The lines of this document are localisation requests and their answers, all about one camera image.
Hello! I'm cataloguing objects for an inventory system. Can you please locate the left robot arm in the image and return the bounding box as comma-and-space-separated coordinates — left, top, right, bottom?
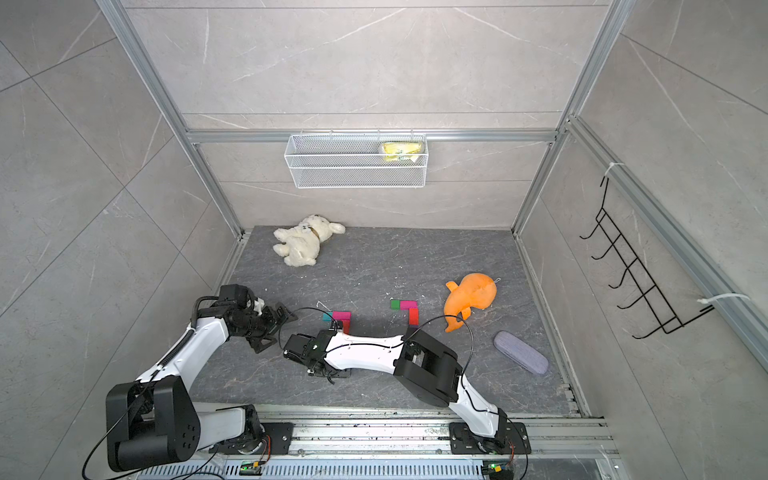
100, 284, 296, 479

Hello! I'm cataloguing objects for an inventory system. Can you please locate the purple glasses case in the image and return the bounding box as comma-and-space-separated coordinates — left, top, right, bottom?
493, 331, 549, 376

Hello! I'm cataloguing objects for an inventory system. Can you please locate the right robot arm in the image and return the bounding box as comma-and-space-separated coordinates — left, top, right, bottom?
282, 328, 532, 457

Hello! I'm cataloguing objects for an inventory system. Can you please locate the orange plush toy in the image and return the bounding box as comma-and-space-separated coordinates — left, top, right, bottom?
444, 273, 497, 333

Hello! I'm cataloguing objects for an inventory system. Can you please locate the black wire hook rack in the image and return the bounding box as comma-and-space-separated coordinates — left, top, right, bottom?
579, 177, 715, 340

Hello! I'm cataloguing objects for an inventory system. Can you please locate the white wire mesh basket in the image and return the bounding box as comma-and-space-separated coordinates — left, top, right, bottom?
284, 133, 429, 189

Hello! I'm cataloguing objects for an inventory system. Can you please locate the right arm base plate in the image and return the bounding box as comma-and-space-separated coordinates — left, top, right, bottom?
449, 420, 532, 455

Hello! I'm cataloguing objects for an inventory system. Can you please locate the metal rail frame front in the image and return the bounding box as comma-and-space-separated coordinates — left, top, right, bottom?
141, 407, 629, 479

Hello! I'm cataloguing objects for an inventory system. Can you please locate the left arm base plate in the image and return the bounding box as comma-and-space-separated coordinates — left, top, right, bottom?
207, 422, 295, 456

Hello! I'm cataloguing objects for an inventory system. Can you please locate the yellow sponge in basket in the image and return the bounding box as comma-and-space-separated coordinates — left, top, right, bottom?
378, 141, 424, 163

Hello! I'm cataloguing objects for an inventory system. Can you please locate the white plush dog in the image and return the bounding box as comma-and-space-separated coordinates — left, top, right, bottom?
273, 215, 346, 267

